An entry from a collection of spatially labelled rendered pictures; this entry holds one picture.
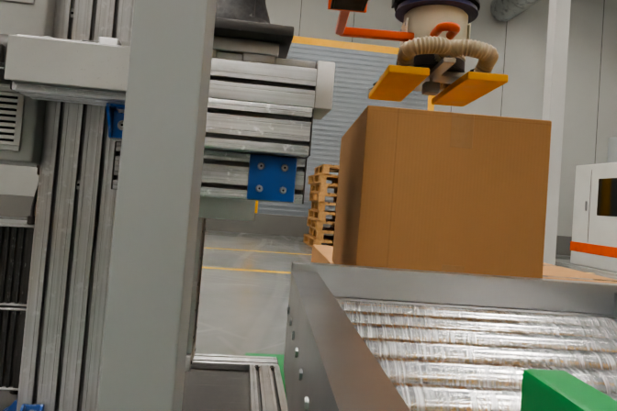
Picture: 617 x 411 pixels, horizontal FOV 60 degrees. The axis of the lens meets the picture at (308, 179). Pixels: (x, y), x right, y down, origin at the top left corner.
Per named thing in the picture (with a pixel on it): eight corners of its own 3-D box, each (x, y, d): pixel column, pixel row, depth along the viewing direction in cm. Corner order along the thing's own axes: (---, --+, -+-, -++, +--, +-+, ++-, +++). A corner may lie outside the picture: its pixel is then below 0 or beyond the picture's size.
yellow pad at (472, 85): (509, 82, 128) (510, 61, 128) (467, 79, 128) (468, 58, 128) (464, 106, 162) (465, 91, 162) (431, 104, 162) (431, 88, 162)
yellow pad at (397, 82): (430, 75, 128) (431, 55, 128) (387, 72, 127) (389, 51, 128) (401, 102, 162) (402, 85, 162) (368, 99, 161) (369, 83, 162)
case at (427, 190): (541, 307, 114) (553, 120, 115) (353, 294, 113) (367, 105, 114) (454, 270, 174) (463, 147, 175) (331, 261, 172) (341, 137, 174)
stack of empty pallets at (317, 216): (382, 253, 828) (388, 169, 833) (311, 249, 814) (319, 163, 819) (364, 246, 956) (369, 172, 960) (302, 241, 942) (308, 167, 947)
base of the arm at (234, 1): (189, 19, 97) (194, -35, 97) (196, 43, 112) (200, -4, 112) (273, 29, 98) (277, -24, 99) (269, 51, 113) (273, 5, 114)
